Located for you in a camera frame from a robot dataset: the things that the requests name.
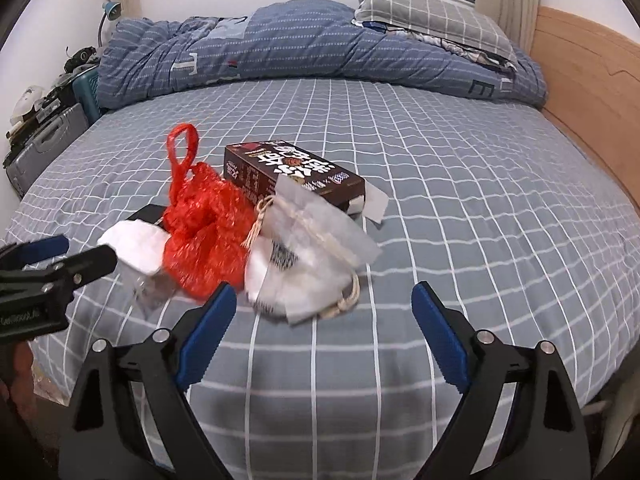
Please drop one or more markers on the white plastic object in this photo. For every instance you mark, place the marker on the white plastic object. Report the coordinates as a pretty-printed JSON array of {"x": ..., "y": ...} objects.
[{"x": 26, "y": 102}]

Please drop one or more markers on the pile of dark gadgets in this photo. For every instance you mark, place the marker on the pile of dark gadgets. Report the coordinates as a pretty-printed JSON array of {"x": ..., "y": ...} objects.
[{"x": 80, "y": 57}]

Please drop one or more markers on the person's left hand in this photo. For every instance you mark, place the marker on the person's left hand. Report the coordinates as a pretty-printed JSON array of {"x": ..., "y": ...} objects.
[{"x": 15, "y": 365}]

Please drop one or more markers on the dark patterned cloth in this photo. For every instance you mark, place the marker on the dark patterned cloth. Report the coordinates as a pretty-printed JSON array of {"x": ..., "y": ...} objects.
[{"x": 475, "y": 52}]

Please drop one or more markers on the teal suitcase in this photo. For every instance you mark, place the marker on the teal suitcase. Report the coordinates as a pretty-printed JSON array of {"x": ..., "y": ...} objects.
[{"x": 87, "y": 92}]

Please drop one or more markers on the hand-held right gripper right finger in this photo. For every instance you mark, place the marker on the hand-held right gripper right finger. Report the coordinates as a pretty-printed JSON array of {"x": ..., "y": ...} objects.
[{"x": 442, "y": 340}]

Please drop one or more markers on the blue striped quilt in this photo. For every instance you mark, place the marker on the blue striped quilt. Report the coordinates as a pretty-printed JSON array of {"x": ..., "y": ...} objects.
[{"x": 310, "y": 45}]

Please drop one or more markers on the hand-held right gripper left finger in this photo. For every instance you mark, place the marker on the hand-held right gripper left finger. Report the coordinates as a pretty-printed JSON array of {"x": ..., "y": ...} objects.
[{"x": 207, "y": 340}]

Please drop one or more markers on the red plastic bag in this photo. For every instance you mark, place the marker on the red plastic bag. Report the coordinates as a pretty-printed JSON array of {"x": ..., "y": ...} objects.
[{"x": 210, "y": 230}]

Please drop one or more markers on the black wrapper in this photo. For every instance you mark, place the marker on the black wrapper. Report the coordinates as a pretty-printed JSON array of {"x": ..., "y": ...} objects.
[{"x": 150, "y": 212}]

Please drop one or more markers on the wooden headboard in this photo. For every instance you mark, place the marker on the wooden headboard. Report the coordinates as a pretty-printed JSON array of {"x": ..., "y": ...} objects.
[{"x": 595, "y": 85}]

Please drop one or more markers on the blue desk lamp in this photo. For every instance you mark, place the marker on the blue desk lamp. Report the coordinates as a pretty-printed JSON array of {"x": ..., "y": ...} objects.
[{"x": 111, "y": 10}]

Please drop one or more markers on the grey suitcase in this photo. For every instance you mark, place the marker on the grey suitcase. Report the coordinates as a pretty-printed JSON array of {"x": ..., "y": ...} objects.
[{"x": 45, "y": 145}]

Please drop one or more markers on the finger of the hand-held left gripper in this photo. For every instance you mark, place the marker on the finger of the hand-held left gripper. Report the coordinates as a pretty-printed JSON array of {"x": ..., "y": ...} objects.
[
  {"x": 45, "y": 247},
  {"x": 85, "y": 265}
]

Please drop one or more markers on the grey checked pillow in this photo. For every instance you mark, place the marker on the grey checked pillow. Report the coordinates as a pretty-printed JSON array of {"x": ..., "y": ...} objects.
[{"x": 430, "y": 15}]

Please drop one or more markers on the brown carton box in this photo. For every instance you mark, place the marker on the brown carton box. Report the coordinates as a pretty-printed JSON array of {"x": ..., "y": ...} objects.
[{"x": 260, "y": 170}]

